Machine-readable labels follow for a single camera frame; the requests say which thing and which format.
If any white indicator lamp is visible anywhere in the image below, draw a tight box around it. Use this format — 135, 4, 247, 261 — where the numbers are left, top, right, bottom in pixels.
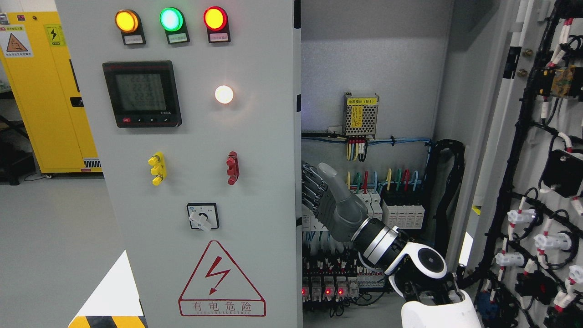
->
215, 85, 235, 104

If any yellow safety cabinet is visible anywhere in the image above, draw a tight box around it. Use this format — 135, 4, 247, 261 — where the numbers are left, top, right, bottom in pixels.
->
0, 12, 102, 174

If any red electric hazard sticker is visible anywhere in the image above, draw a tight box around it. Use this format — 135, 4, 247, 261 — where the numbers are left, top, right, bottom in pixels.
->
178, 240, 266, 317

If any red terminal post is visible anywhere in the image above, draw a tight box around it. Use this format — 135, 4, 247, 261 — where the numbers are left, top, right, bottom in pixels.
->
225, 151, 240, 185

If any black white rotary switch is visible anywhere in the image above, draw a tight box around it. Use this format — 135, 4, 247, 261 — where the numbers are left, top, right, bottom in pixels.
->
186, 203, 220, 232

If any red indicator lamp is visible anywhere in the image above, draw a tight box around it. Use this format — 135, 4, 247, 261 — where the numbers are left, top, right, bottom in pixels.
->
203, 6, 231, 44

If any black white surge protector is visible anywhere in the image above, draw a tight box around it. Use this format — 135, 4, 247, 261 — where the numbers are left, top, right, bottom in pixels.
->
381, 187, 425, 229

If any lower relay terminal row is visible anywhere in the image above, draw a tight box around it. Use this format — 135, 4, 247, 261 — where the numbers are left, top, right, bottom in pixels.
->
300, 247, 394, 305

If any white breaker and socket row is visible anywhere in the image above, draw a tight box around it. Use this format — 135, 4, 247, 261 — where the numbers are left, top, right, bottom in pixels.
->
302, 190, 382, 232

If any black digital power meter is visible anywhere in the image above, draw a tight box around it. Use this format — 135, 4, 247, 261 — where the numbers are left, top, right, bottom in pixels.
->
102, 60, 183, 128

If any yellow indicator lamp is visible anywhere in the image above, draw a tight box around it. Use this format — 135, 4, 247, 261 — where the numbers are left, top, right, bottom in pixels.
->
114, 9, 147, 46

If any green indicator lamp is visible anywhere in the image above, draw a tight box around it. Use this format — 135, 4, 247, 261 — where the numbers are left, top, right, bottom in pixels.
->
159, 7, 190, 44

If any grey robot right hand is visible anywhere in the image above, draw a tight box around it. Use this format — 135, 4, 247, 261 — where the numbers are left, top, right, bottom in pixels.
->
302, 162, 381, 245

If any metal mesh power supply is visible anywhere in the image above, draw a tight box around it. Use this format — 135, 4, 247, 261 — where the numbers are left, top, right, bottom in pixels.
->
343, 92, 380, 138

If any grey cabinet door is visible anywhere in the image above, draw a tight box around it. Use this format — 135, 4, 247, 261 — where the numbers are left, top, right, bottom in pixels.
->
461, 0, 582, 328
56, 0, 302, 328

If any yellow terminal post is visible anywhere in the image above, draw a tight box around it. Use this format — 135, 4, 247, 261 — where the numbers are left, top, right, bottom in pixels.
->
148, 152, 167, 186

